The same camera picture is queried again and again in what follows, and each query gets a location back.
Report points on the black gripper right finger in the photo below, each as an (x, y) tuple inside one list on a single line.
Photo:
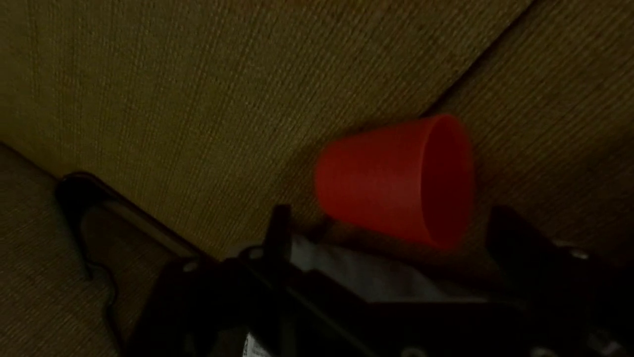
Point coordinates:
[(560, 277)]

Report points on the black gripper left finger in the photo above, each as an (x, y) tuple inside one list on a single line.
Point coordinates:
[(156, 302)]

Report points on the red plastic cup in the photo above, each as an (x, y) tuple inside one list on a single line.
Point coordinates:
[(411, 181)]

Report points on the brown fabric sofa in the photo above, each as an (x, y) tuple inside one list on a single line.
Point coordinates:
[(207, 114)]

